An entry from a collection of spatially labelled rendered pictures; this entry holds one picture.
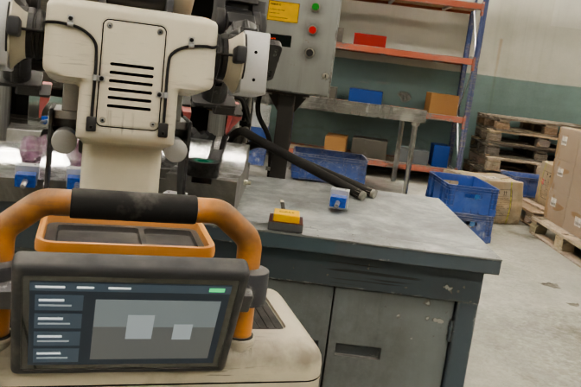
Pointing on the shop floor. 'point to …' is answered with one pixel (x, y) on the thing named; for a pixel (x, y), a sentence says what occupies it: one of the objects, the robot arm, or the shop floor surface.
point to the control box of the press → (297, 49)
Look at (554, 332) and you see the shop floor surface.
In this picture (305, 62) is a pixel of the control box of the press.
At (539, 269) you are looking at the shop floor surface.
